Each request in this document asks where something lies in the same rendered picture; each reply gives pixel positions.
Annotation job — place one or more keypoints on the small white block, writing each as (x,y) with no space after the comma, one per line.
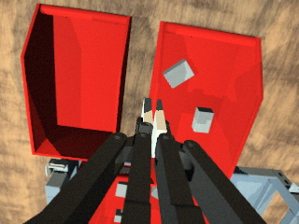
(121,189)

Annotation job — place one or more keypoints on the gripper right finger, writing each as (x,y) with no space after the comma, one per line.
(220,201)

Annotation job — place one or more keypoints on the red bin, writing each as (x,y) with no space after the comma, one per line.
(155,210)
(228,78)
(72,78)
(105,212)

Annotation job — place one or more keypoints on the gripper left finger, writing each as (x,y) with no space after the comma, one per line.
(78,200)

